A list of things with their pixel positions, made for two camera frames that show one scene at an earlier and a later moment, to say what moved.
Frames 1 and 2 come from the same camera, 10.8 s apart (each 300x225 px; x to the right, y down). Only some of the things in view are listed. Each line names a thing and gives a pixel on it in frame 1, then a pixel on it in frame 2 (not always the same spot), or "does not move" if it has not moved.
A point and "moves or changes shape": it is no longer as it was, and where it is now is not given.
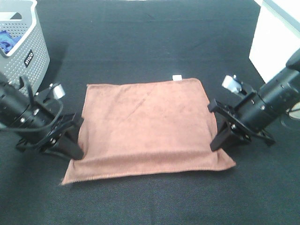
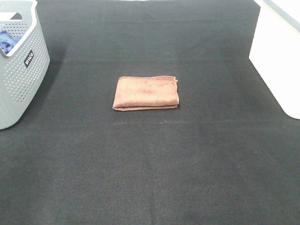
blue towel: x=7 y=41 does not move
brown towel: x=146 y=127 moves or changes shape
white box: x=277 y=35 does not move
